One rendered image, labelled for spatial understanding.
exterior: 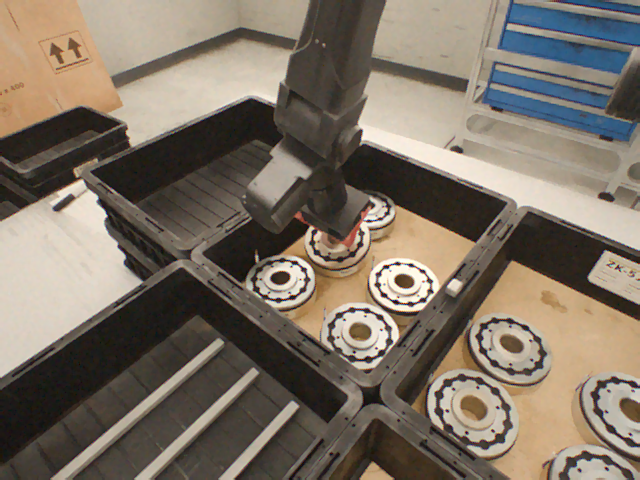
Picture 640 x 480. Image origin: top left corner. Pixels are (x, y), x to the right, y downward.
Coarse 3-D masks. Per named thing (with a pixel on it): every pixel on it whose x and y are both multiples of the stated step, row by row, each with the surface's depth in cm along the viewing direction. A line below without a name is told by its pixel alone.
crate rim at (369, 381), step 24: (360, 144) 75; (432, 168) 69; (480, 192) 65; (504, 216) 60; (216, 240) 56; (480, 240) 56; (240, 288) 50; (264, 312) 47; (432, 312) 47; (312, 336) 45; (408, 336) 47; (336, 360) 43; (384, 360) 43; (360, 384) 41
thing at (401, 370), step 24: (552, 216) 60; (504, 240) 56; (600, 240) 56; (480, 264) 53; (432, 336) 45; (408, 360) 43; (384, 384) 41; (408, 408) 39; (432, 432) 38; (456, 456) 36; (480, 456) 36
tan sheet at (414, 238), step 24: (408, 216) 75; (384, 240) 71; (408, 240) 71; (432, 240) 71; (456, 240) 71; (432, 264) 67; (456, 264) 67; (336, 288) 63; (360, 288) 63; (312, 312) 60
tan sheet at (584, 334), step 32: (512, 288) 63; (544, 288) 63; (544, 320) 59; (576, 320) 59; (608, 320) 59; (448, 352) 55; (576, 352) 55; (608, 352) 55; (544, 384) 51; (576, 384) 51; (544, 416) 48; (512, 448) 46; (544, 448) 46
